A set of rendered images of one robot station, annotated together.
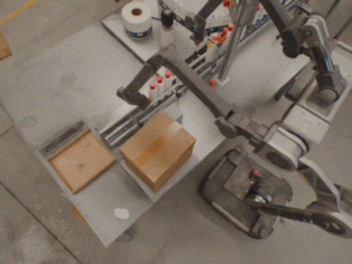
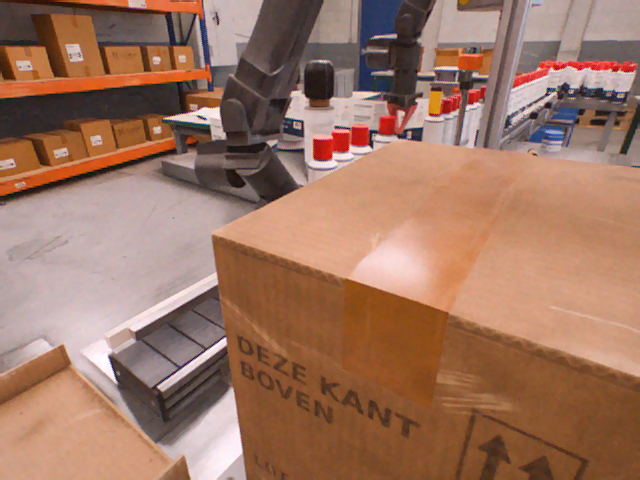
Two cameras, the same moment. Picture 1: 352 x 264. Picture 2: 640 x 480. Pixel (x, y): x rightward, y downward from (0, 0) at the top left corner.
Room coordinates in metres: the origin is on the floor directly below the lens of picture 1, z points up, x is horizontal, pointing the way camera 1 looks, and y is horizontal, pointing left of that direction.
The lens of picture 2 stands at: (0.22, 0.21, 1.22)
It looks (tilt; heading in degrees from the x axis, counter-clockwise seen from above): 27 degrees down; 353
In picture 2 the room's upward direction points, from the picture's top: straight up
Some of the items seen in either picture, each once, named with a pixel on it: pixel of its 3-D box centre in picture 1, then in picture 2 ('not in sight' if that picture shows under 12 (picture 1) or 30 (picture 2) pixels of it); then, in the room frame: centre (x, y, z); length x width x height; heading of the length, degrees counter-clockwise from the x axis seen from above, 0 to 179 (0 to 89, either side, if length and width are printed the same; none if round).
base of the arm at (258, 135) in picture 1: (256, 134); not in sight; (0.40, -0.31, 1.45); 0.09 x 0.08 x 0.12; 145
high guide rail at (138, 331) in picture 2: (176, 85); (382, 189); (0.93, -0.01, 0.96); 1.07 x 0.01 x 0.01; 136
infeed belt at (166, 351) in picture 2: (202, 66); (417, 191); (1.16, -0.19, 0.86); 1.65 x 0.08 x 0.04; 136
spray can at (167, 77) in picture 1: (167, 83); (357, 179); (0.92, 0.04, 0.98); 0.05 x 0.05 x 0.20
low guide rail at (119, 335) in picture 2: (168, 82); (350, 204); (0.98, 0.04, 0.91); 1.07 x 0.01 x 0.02; 136
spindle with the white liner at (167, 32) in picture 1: (167, 30); (319, 120); (1.30, 0.07, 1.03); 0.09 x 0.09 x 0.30
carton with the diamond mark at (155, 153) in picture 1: (158, 153); (444, 333); (0.47, 0.06, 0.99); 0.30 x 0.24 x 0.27; 140
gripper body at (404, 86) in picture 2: (198, 33); (404, 85); (1.19, -0.13, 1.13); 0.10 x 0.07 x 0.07; 137
